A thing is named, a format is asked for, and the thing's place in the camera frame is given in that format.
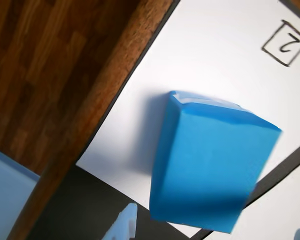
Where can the blue paper box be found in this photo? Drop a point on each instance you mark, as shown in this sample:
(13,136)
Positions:
(210,170)

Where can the white paper marked 1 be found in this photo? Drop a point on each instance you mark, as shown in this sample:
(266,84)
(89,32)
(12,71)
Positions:
(277,212)

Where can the dark grey board mat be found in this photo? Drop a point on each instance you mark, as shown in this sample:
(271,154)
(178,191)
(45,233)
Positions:
(77,200)

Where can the pale blue sliding door panel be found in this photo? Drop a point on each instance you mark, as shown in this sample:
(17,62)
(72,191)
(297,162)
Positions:
(7,200)

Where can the white paper marked 2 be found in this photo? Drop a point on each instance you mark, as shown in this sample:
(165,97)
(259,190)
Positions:
(202,50)

